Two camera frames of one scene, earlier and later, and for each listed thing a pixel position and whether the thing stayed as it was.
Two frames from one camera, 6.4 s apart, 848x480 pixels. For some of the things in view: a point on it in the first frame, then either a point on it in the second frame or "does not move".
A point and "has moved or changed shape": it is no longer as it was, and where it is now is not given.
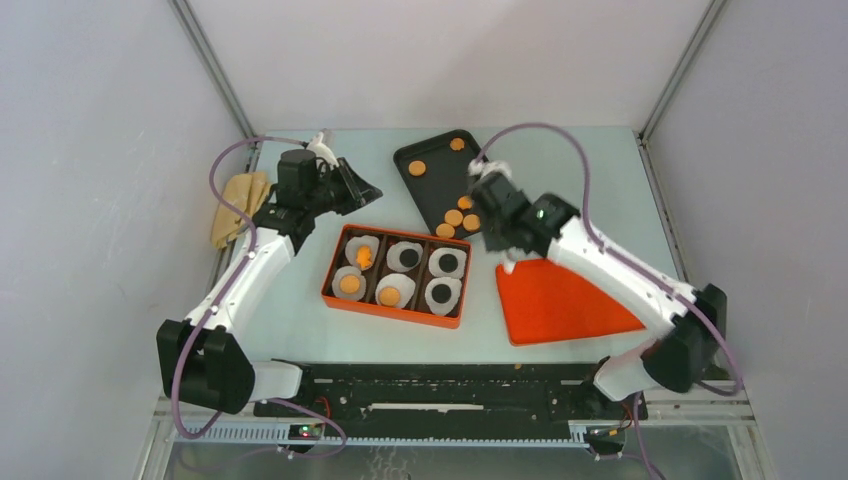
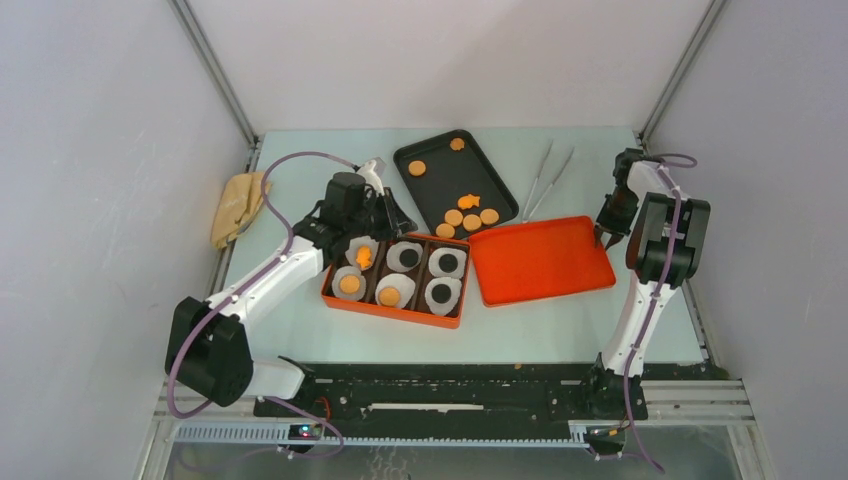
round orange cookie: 349,284 does not move
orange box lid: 542,302 has moved or changed shape
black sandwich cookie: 409,258 does not move
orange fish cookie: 464,202 does not move
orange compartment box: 398,275 does not move
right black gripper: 489,243 -> 614,230
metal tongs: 513,254 -> 525,219
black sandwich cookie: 448,263 does not move
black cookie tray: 437,172 does not move
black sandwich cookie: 441,293 does not move
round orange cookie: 389,296 does not move
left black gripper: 358,192 -> 396,221
